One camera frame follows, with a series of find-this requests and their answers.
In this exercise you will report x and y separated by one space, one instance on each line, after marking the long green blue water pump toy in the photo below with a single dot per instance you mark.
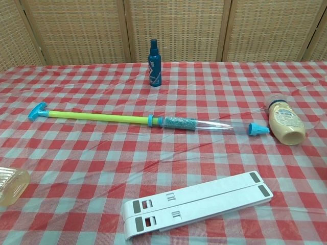
102 117

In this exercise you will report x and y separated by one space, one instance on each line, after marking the dark blue spray bottle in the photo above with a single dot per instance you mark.
154 66

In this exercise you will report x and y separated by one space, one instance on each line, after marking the white folding laptop stand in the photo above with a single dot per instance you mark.
204 201

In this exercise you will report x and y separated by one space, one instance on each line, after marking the red white checkered tablecloth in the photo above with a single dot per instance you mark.
76 153

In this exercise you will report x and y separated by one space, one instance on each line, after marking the wicker folding screen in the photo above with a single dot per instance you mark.
178 30

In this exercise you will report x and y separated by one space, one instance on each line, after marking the cream sauce squeeze bottle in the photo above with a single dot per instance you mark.
286 122

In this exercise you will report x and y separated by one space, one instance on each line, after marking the clear bottle with yellow liquid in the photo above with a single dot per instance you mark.
12 186

